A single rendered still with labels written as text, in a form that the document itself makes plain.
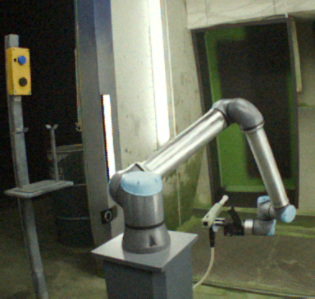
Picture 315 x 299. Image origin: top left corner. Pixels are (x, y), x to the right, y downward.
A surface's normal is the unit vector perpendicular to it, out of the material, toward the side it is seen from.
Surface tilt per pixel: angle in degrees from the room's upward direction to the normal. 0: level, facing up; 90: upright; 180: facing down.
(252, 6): 90
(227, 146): 102
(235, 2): 90
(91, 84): 90
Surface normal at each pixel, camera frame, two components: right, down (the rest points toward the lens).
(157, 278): 0.25, 0.07
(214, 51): -0.40, 0.31
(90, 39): -0.51, 0.11
